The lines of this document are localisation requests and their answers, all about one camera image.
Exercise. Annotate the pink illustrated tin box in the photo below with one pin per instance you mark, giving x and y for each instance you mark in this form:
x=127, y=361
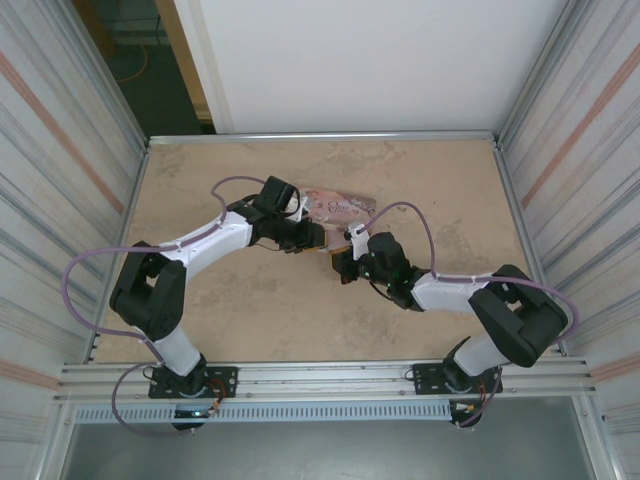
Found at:
x=335, y=205

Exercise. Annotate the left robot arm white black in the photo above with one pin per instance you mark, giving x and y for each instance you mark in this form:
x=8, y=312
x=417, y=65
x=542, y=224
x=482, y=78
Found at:
x=150, y=295

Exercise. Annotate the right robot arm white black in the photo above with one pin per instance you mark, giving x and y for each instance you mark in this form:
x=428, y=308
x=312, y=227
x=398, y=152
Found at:
x=520, y=320

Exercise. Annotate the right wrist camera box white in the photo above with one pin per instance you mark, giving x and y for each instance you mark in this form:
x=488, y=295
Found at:
x=358, y=240

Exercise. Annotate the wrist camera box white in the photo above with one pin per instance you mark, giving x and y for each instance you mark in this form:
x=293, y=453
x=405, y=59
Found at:
x=299, y=207
x=358, y=240

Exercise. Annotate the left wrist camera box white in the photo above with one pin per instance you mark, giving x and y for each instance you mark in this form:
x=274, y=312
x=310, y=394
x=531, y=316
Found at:
x=299, y=207

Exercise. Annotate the aluminium table edge rail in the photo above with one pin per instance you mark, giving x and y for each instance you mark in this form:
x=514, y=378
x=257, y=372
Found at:
x=325, y=138
x=134, y=200
x=515, y=200

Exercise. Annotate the wide aluminium mounting rail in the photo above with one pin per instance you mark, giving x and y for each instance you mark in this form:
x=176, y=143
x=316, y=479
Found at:
x=325, y=377

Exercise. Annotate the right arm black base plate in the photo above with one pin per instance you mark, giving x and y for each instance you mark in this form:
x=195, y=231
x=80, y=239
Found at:
x=425, y=377

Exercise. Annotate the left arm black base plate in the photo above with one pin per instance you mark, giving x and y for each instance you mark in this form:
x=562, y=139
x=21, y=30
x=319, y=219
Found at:
x=225, y=380

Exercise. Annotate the wooden door frame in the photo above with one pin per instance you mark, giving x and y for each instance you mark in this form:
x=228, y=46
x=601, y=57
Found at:
x=185, y=65

